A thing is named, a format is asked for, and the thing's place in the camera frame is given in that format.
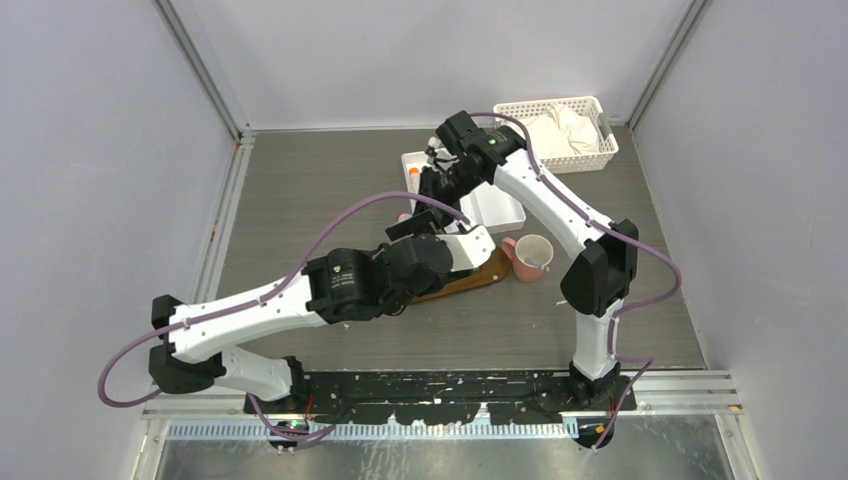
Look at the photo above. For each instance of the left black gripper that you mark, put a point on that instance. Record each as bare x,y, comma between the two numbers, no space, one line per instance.
427,222

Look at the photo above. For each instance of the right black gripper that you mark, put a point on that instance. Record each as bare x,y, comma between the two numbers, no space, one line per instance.
427,180

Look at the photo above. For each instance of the white plastic tray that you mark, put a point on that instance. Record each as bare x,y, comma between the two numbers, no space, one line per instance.
486,205

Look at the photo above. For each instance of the orange cap toothpaste tube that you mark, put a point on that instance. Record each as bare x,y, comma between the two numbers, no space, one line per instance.
413,177

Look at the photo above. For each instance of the oval wooden tray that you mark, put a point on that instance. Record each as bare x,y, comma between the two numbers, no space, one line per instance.
495,270

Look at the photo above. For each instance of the pink mug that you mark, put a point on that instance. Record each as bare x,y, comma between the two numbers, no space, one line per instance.
530,256

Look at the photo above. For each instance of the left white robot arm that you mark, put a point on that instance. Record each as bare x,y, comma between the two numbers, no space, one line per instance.
203,349

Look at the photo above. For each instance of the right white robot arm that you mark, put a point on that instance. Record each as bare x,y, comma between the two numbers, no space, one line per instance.
603,253

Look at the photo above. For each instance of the white towels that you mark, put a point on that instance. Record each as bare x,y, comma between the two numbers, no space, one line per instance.
560,132

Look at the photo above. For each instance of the white basket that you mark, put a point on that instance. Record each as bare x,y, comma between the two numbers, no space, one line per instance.
588,106

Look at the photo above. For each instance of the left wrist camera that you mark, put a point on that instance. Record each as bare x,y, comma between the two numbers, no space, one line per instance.
469,250

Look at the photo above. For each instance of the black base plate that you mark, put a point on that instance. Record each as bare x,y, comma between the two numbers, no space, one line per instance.
509,397

